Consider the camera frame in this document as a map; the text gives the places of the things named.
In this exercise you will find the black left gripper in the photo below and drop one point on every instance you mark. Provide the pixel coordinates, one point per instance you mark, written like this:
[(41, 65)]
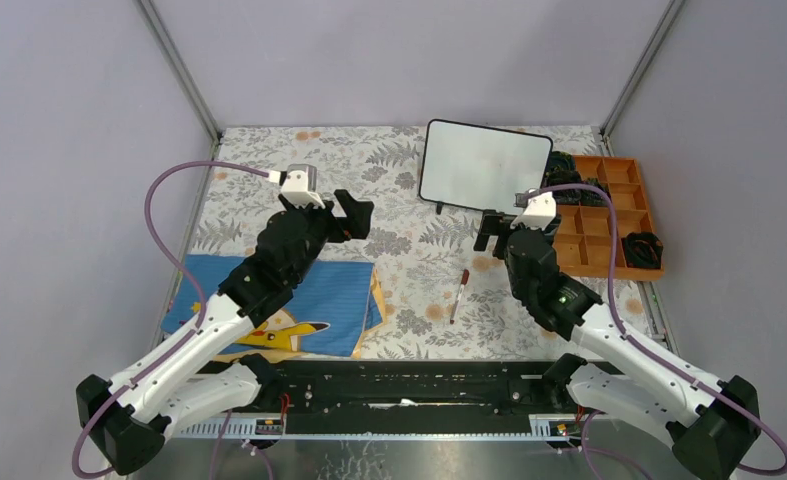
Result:
[(357, 221)]

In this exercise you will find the floral patterned table mat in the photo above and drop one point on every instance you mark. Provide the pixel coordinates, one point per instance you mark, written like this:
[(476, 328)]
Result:
[(419, 253)]

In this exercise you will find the orange compartment tray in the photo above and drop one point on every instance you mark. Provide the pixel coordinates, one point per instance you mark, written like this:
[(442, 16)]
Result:
[(592, 238)]

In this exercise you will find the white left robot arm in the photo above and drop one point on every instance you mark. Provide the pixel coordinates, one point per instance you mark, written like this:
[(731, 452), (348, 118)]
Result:
[(130, 417)]

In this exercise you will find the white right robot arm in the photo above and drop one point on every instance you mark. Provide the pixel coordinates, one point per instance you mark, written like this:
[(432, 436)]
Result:
[(700, 417)]

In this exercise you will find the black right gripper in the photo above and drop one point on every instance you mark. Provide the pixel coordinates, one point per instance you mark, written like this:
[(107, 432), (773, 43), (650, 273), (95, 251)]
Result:
[(494, 224)]

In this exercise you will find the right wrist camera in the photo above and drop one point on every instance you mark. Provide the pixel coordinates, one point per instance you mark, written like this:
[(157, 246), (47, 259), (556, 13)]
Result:
[(539, 210)]

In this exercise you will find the blue Pikachu cloth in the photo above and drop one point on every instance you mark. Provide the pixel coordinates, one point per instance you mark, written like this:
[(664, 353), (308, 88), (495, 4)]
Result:
[(328, 315)]

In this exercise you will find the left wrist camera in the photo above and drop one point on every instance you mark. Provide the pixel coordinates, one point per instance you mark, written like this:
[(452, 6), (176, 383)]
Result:
[(298, 185)]

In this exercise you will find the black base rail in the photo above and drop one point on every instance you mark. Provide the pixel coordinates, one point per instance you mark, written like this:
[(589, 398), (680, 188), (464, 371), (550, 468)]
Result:
[(410, 398)]

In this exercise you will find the small whiteboard black frame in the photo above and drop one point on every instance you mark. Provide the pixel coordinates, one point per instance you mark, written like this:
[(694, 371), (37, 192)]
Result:
[(480, 167)]

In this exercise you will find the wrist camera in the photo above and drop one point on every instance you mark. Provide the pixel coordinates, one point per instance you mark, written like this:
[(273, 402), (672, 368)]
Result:
[(539, 210), (298, 185)]

